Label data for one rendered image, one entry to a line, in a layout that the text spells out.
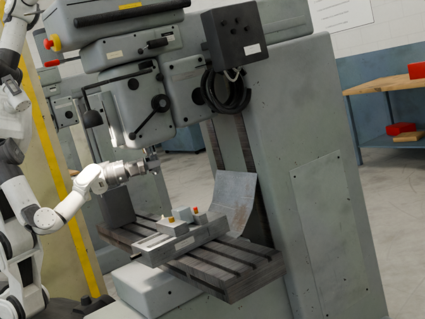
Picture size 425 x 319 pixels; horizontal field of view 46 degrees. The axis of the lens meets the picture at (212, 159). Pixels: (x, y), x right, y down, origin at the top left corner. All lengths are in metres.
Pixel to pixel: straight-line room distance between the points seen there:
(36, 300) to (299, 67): 1.61
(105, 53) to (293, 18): 0.89
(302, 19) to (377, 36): 4.16
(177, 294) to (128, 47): 0.93
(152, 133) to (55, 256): 2.00
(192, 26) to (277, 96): 0.43
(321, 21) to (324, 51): 4.79
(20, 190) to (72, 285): 1.96
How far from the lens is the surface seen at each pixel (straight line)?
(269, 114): 2.00
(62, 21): 1.80
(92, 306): 2.51
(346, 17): 6.71
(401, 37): 6.24
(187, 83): 1.94
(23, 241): 2.40
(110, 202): 2.43
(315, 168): 2.16
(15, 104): 2.00
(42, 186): 3.63
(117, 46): 1.84
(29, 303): 2.56
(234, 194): 2.17
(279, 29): 2.23
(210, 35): 1.77
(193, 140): 9.27
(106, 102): 1.90
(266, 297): 2.18
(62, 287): 3.78
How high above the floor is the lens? 1.55
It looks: 11 degrees down
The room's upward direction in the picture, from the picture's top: 15 degrees counter-clockwise
